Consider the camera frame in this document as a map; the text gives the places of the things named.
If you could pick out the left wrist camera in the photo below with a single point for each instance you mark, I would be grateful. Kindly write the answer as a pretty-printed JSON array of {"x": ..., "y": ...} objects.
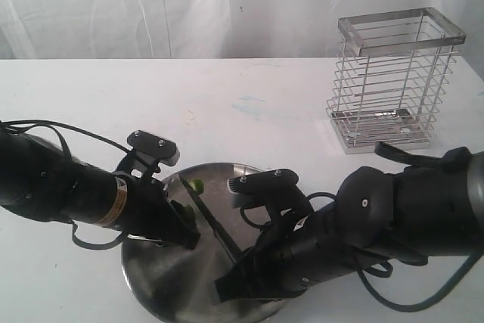
[{"x": 147, "y": 153}]

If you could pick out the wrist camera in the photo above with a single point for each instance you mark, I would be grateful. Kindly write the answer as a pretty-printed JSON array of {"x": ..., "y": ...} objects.
[
  {"x": 147, "y": 153},
  {"x": 276, "y": 190}
]

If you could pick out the round steel plate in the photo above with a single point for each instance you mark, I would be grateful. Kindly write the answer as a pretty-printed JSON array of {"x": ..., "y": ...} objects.
[{"x": 175, "y": 284}]

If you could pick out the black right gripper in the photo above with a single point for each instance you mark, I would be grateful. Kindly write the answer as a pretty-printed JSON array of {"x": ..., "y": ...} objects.
[{"x": 286, "y": 269}]

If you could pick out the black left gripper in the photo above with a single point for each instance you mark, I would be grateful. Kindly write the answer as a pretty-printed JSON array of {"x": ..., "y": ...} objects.
[{"x": 148, "y": 214}]

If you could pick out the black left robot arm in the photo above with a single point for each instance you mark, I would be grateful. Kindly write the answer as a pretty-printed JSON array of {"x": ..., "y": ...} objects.
[{"x": 44, "y": 182}]

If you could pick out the wire metal utensil holder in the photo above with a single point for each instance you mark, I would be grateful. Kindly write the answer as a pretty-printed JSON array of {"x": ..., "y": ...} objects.
[{"x": 390, "y": 76}]

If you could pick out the black knife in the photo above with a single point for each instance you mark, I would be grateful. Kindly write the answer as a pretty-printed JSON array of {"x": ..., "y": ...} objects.
[{"x": 222, "y": 236}]

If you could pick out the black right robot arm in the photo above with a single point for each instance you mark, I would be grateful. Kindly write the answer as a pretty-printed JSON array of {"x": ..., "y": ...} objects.
[{"x": 433, "y": 207}]

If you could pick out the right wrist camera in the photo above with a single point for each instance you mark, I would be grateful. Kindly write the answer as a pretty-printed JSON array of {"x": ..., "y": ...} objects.
[{"x": 276, "y": 190}]

